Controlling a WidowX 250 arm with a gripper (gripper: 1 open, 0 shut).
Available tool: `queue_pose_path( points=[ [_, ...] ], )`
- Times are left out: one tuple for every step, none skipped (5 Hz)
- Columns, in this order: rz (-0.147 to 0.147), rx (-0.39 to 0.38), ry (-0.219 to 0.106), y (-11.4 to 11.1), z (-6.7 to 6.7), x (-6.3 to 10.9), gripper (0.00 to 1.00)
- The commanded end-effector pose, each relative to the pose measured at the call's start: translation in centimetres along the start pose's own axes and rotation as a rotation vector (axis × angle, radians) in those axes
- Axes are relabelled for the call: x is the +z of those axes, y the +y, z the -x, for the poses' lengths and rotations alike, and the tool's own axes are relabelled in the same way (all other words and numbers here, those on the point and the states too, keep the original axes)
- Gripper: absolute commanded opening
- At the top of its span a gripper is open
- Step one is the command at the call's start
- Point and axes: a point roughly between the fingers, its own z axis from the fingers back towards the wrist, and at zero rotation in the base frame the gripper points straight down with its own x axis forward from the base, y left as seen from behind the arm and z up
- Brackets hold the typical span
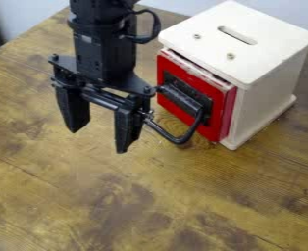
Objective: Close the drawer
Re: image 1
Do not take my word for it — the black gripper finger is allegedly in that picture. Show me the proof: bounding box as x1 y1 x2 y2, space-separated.
114 108 145 154
55 87 91 133

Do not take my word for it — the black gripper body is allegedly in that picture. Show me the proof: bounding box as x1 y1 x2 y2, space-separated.
50 32 156 112

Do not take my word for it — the black drawer handle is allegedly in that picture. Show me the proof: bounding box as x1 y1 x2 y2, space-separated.
142 71 216 146

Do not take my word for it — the red drawer front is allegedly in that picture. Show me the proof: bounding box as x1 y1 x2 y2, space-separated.
156 49 239 143

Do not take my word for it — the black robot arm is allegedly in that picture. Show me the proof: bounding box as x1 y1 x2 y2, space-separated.
50 0 161 153

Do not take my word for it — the white wooden box cabinet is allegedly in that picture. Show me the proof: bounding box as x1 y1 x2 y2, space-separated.
158 1 308 150

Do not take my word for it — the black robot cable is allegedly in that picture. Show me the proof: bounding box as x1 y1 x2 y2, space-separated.
121 8 162 45

